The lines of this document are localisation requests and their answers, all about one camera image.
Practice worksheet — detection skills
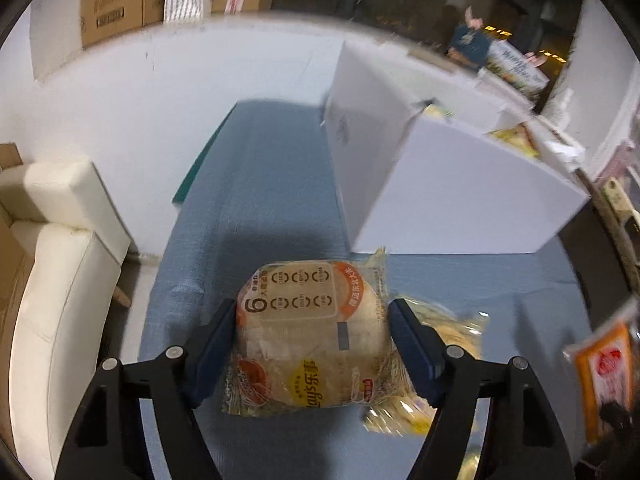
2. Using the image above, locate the round bread package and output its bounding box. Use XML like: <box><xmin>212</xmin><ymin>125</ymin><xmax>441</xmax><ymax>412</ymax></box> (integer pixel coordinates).
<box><xmin>224</xmin><ymin>249</ymin><xmax>409</xmax><ymax>417</ymax></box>

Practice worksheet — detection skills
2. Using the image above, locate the orange cracker package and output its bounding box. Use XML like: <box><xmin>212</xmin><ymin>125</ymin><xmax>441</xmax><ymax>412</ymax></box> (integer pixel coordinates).
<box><xmin>563</xmin><ymin>296</ymin><xmax>639</xmax><ymax>444</ymax></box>

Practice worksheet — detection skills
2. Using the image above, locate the yellow chip bag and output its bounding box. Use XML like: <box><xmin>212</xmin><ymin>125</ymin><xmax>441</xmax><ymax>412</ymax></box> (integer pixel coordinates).
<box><xmin>489</xmin><ymin>122</ymin><xmax>540</xmax><ymax>158</ymax></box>

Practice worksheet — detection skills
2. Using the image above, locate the yellow clear snack bag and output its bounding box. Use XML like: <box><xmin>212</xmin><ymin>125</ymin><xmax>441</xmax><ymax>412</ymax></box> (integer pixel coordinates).
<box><xmin>362</xmin><ymin>294</ymin><xmax>490</xmax><ymax>437</ymax></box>

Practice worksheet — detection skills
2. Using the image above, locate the white sofa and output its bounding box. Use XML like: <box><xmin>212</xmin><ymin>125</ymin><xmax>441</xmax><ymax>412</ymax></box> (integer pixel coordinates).
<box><xmin>1</xmin><ymin>160</ymin><xmax>130</xmax><ymax>479</ymax></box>

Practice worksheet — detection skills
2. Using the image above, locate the white open storage box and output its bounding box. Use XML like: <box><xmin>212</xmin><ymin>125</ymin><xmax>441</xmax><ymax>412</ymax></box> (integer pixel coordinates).
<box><xmin>324</xmin><ymin>44</ymin><xmax>588</xmax><ymax>255</ymax></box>

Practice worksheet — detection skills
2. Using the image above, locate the flat cardboard sheet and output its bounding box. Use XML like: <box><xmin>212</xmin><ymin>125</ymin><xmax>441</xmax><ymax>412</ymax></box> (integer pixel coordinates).
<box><xmin>0</xmin><ymin>142</ymin><xmax>36</xmax><ymax>441</ymax></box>

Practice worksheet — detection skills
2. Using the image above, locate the yellow tissue box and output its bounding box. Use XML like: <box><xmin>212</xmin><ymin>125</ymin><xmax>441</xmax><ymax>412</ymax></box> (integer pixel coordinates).
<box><xmin>601</xmin><ymin>177</ymin><xmax>639</xmax><ymax>226</ymax></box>

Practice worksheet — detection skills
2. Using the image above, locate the blue white gift box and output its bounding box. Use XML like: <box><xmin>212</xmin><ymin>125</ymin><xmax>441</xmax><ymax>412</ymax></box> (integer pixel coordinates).
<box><xmin>446</xmin><ymin>6</ymin><xmax>549</xmax><ymax>103</ymax></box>

